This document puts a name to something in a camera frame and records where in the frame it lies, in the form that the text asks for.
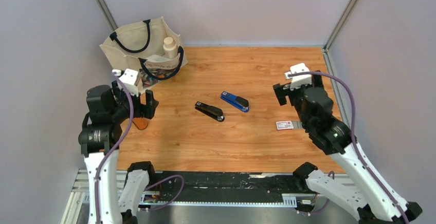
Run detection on white paper in bag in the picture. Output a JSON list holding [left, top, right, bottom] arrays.
[[146, 54, 172, 63]]

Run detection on beige bottle in bag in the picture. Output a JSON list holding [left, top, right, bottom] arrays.
[[163, 37, 178, 59]]

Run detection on orange pump bottle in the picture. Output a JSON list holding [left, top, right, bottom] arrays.
[[133, 118, 149, 130]]

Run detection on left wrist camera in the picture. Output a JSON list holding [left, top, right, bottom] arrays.
[[112, 68, 143, 97]]

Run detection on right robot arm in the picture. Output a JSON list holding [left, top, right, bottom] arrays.
[[273, 70, 423, 223]]

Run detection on red white staple box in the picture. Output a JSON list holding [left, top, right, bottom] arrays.
[[276, 121, 294, 130]]

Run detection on cream canvas tote bag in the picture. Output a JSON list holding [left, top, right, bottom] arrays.
[[100, 17, 188, 90]]

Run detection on black stapler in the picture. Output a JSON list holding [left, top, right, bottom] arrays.
[[194, 101, 225, 122]]

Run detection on silver staple strip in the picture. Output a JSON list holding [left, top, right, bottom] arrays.
[[293, 121, 302, 129]]

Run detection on blue tape dispenser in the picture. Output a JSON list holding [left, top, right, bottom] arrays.
[[220, 91, 249, 113]]

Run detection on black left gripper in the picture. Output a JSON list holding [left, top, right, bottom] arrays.
[[110, 81, 158, 123]]

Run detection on aluminium rail frame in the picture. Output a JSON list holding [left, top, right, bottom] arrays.
[[59, 170, 392, 224]]

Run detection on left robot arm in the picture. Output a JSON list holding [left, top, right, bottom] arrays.
[[78, 81, 159, 223]]

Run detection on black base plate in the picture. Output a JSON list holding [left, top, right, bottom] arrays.
[[150, 171, 318, 205]]

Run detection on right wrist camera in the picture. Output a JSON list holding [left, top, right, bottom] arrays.
[[284, 63, 312, 90]]

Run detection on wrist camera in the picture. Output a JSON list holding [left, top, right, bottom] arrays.
[[112, 68, 143, 97], [284, 63, 312, 90]]

